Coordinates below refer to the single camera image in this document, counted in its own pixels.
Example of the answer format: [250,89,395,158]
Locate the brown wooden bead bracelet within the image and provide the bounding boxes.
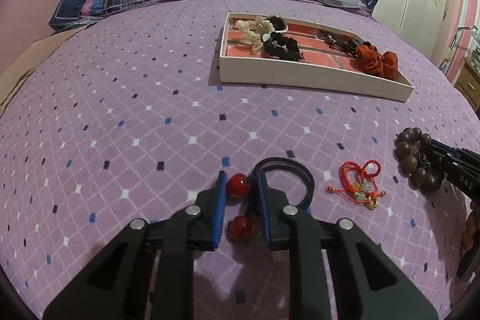
[394,127,445,193]

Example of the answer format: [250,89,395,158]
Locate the red string jade bracelet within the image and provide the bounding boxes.
[326,159,387,211]

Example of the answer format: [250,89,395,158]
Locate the black hair tie red beads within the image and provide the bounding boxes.
[225,157,314,242]

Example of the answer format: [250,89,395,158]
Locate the right human hand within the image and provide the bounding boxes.
[460,201,479,256]

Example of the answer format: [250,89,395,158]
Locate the wooden bedside drawer cabinet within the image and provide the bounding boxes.
[454,58,480,113]

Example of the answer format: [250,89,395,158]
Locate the orange fabric scrunchie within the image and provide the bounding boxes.
[355,44,398,80]

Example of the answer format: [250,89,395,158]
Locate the purple diamond pattern bedspread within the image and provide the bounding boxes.
[1,0,479,317]

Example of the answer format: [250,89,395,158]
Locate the black fabric scrunchie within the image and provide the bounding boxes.
[262,32,304,62]

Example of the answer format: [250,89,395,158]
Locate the white headband with dark pompom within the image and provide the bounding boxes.
[265,15,288,33]

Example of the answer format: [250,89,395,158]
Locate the white shallow tray box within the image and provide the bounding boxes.
[219,13,414,102]

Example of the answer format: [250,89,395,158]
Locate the pink padded headboard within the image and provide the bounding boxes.
[0,0,60,71]

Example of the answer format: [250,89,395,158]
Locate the black cord hair ties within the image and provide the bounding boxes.
[318,30,363,57]

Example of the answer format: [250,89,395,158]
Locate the white shell bracelet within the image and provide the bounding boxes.
[233,14,277,55]

